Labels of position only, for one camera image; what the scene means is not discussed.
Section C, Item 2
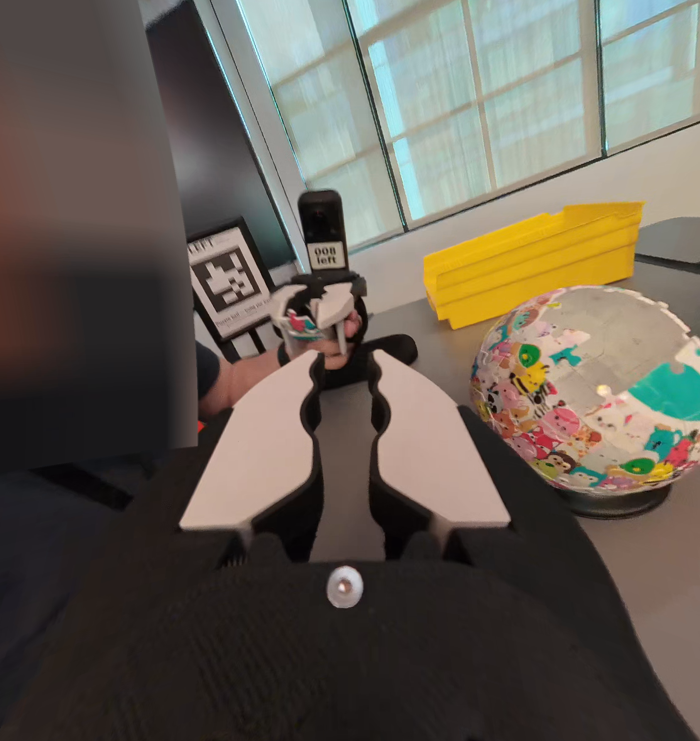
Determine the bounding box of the dark round ball stand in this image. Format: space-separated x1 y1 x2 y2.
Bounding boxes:
563 482 673 519

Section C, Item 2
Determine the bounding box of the black oval pad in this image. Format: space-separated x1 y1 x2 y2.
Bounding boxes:
350 334 419 384

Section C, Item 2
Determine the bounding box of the colourful puzzle ball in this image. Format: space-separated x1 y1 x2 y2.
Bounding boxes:
470 285 700 494

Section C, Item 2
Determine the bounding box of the person's dark shirt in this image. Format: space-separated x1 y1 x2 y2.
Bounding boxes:
196 342 221 401

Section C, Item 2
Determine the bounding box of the large gridded window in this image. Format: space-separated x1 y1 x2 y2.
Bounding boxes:
211 0 700 251

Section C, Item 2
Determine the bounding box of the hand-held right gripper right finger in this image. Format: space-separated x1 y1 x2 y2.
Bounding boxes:
369 350 513 537

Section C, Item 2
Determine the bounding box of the colourful puzzle piece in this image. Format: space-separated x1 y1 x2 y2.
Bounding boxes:
286 310 323 343

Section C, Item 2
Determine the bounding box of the person's left hand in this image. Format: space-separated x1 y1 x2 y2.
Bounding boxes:
314 310 362 370

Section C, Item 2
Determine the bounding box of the black framed tag sign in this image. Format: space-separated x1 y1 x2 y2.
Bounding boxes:
186 217 277 343

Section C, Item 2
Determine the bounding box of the person's left forearm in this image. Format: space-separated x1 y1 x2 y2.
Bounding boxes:
200 349 284 419

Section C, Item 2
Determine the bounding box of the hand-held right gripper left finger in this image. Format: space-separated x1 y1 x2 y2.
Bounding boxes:
179 350 325 535

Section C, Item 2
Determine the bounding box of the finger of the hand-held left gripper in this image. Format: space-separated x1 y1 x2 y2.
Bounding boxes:
269 288 308 355
312 284 358 355

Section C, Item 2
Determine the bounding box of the yellow plastic bin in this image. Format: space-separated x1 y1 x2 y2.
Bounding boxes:
423 201 646 331

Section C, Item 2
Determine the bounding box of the black wall panel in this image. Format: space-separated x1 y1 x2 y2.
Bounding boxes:
146 0 296 273

